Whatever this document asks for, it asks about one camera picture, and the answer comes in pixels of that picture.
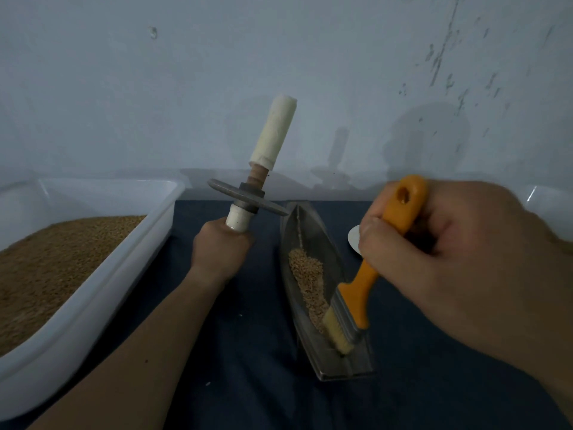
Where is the person's left hand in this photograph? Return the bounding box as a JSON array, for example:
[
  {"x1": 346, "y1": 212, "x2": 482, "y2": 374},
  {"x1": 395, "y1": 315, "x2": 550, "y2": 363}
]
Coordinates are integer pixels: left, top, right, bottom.
[{"x1": 187, "y1": 216, "x2": 255, "y2": 290}]

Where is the orange handled brush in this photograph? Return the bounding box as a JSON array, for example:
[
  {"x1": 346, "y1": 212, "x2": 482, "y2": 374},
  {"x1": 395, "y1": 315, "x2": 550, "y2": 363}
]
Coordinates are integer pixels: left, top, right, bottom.
[{"x1": 321, "y1": 175, "x2": 430, "y2": 357}]

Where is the white round plate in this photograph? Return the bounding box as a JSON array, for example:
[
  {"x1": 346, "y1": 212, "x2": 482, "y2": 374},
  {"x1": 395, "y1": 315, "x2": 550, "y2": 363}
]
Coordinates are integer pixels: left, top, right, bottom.
[{"x1": 347, "y1": 223, "x2": 363, "y2": 257}]

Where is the boat-shaped metal grinding trough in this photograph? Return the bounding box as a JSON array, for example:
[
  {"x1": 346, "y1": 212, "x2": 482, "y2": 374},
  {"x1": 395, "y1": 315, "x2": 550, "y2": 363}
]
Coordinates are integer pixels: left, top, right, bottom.
[{"x1": 279, "y1": 201, "x2": 375, "y2": 382}]

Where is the small ground grain portion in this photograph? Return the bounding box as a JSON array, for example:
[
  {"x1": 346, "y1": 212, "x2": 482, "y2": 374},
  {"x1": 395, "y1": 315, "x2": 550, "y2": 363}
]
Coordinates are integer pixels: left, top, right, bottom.
[{"x1": 288, "y1": 248, "x2": 334, "y2": 341}]

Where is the person's left forearm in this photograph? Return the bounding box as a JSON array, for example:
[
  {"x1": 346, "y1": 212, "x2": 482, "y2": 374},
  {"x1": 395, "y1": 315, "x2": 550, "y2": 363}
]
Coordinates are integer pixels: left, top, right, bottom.
[{"x1": 27, "y1": 275, "x2": 220, "y2": 430}]

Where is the white plastic tray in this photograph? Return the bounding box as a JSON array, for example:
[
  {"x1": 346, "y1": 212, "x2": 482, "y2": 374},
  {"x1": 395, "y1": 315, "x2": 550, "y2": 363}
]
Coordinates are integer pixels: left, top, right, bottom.
[
  {"x1": 515, "y1": 183, "x2": 573, "y2": 242},
  {"x1": 0, "y1": 178, "x2": 187, "y2": 422}
]

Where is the dark blue tablecloth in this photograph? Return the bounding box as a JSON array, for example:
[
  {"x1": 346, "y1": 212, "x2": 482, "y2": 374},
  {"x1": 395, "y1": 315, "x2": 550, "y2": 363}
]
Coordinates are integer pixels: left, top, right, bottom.
[{"x1": 0, "y1": 200, "x2": 573, "y2": 430}]

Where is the person's right hand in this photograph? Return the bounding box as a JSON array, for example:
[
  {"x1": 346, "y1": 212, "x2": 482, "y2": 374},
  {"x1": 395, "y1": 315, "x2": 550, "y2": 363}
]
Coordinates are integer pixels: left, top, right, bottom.
[{"x1": 358, "y1": 180, "x2": 573, "y2": 382}]

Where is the metal grinding wheel with handles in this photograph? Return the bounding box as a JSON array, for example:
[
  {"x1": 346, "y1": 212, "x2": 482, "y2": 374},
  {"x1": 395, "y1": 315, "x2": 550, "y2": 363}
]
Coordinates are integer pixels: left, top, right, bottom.
[{"x1": 208, "y1": 94, "x2": 298, "y2": 234}]

